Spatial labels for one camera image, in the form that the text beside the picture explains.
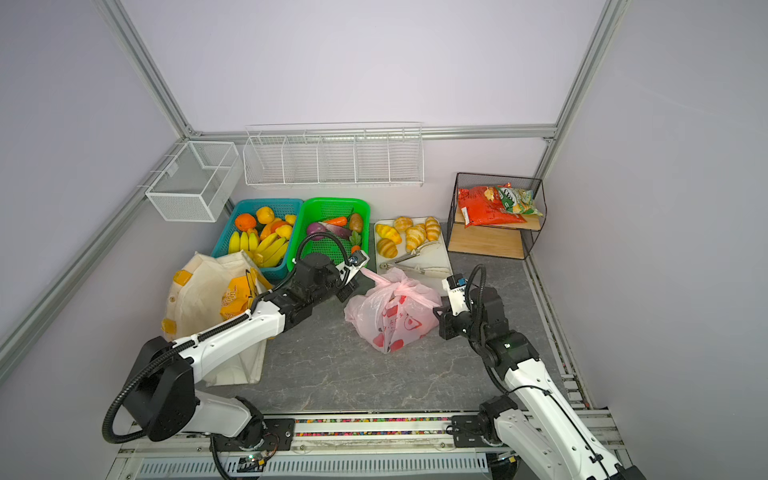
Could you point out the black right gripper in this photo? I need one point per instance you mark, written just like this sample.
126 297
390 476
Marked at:
448 318

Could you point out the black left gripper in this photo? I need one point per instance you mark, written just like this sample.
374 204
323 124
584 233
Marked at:
349 288

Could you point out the pink plastic grocery bag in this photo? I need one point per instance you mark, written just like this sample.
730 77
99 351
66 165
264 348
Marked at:
395 312

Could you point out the yellow snack bag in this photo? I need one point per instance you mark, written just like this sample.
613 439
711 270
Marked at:
239 295

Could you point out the white canvas tote bag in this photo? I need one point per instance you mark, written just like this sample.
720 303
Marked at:
194 303

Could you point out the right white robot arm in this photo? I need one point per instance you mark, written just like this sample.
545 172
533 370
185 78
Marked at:
517 370

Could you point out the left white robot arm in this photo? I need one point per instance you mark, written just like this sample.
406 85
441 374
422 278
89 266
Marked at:
160 399

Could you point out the yellow toy banana bunch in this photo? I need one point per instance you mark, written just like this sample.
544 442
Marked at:
267 253

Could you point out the yellow toy lemon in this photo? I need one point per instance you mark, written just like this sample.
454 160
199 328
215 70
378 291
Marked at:
284 231

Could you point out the brown toy potato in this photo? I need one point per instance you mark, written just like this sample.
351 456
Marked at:
355 222

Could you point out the green plastic basket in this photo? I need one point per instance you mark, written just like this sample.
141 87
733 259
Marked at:
321 209

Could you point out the metal bread tongs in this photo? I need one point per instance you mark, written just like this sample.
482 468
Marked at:
419 261

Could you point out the striped toy bread roll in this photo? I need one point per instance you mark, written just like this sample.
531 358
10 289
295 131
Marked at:
387 248

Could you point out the teal plastic basket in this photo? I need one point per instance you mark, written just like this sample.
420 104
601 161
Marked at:
280 206

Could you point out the white bread tray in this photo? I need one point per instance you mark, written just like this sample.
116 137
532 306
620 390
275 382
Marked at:
434 232

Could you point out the yellow-orange toy citrus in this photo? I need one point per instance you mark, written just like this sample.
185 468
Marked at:
265 215

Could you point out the striped toy bread loaf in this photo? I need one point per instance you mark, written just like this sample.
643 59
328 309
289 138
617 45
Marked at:
388 232

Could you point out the orange toy tangerine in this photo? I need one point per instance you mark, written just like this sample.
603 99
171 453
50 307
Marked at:
245 222

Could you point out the toy bread bun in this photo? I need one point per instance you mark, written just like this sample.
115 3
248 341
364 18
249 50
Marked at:
402 223

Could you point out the toy croissant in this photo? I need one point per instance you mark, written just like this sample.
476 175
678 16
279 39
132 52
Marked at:
415 237

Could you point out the red chip bag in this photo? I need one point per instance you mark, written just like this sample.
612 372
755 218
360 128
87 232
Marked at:
480 206

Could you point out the green snack bag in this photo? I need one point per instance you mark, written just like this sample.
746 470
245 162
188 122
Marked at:
517 201

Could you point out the black wire snack rack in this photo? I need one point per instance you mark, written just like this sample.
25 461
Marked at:
514 241

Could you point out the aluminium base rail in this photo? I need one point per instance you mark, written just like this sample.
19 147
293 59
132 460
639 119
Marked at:
402 432

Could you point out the white wire wall shelf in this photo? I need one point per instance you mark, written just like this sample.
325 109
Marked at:
339 153

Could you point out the white mesh wall basket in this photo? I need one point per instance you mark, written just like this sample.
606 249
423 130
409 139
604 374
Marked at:
197 181

